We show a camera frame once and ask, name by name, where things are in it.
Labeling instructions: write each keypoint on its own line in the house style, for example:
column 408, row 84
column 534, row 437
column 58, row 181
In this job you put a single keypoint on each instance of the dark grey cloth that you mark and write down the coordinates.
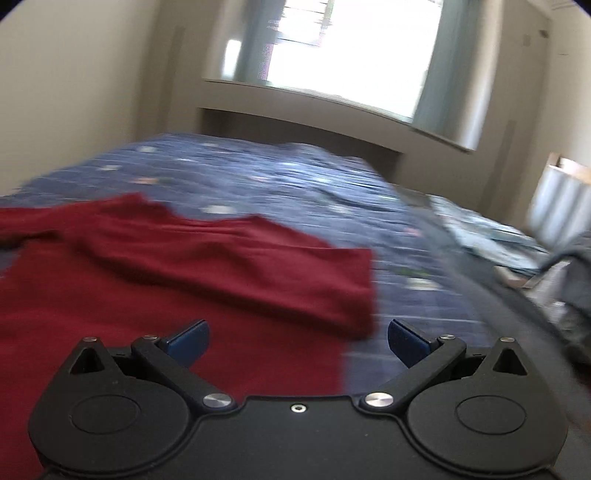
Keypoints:
column 577, row 286

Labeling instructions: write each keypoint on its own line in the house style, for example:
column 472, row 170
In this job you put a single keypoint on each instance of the blue checked floral bedspread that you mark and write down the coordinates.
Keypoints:
column 286, row 184

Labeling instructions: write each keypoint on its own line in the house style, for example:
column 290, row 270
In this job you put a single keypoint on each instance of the beige window ledge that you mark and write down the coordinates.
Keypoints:
column 323, row 99

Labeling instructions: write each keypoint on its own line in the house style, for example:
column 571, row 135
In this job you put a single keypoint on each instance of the padded grey headboard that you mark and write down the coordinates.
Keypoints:
column 561, row 207

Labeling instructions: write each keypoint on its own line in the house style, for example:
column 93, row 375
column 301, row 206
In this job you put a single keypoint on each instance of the teal curtain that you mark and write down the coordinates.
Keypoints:
column 443, row 60
column 251, row 41

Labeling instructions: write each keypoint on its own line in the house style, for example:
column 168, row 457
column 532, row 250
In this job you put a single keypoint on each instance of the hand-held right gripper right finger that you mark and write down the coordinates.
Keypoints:
column 406, row 344

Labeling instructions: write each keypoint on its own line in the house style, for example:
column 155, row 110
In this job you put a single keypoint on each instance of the light blue patterned cloth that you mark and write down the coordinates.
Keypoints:
column 485, row 230

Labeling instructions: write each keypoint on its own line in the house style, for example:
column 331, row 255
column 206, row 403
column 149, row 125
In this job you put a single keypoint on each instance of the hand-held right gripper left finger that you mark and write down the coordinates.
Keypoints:
column 188, row 342

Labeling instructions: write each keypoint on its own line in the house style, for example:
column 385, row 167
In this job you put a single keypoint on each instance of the dark red shirt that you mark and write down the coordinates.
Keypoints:
column 138, row 277

